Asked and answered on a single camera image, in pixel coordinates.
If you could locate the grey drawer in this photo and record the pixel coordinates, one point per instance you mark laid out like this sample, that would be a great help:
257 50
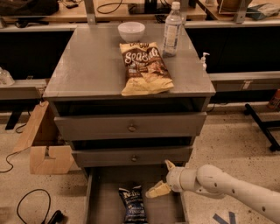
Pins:
131 156
104 205
97 127

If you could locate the top grey drawer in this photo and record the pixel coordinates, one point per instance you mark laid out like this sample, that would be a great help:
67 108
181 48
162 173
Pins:
97 127

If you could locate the middle grey drawer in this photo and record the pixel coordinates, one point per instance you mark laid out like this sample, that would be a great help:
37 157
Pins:
131 156

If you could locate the brown sea salt chip bag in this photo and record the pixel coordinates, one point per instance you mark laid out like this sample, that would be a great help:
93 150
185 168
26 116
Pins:
146 72

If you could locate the hand sanitizer pump bottle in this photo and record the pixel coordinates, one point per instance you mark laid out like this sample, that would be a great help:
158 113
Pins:
203 60

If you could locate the blue chip bag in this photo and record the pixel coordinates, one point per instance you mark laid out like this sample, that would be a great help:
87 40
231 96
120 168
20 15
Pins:
134 205

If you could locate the cardboard box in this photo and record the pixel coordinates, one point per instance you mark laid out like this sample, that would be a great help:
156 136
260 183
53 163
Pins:
48 153

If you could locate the black table leg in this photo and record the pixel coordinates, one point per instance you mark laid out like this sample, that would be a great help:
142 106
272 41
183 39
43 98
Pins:
265 127

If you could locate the teal pouch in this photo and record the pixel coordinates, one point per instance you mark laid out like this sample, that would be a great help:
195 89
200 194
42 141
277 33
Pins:
262 11

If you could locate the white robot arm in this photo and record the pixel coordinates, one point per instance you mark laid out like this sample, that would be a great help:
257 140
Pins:
212 182

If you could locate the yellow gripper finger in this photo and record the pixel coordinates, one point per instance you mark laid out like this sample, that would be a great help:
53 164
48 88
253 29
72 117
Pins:
170 165
159 189

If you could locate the bottom grey drawer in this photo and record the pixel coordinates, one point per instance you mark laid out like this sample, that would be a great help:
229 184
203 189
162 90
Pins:
104 205

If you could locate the grey drawer cabinet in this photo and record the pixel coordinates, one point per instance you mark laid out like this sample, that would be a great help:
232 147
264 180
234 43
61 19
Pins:
125 104

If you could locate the black backpack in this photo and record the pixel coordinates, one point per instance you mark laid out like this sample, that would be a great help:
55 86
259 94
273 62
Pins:
13 8

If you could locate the clear water bottle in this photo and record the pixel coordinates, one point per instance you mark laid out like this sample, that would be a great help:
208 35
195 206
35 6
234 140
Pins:
172 27

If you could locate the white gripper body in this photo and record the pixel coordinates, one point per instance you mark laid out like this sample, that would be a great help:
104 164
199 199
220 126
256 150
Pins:
174 178

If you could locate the white bowl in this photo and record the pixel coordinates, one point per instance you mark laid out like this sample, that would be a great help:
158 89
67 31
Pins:
131 31

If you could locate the orange bottle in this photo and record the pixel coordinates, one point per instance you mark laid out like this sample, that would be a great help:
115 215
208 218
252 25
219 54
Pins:
274 102

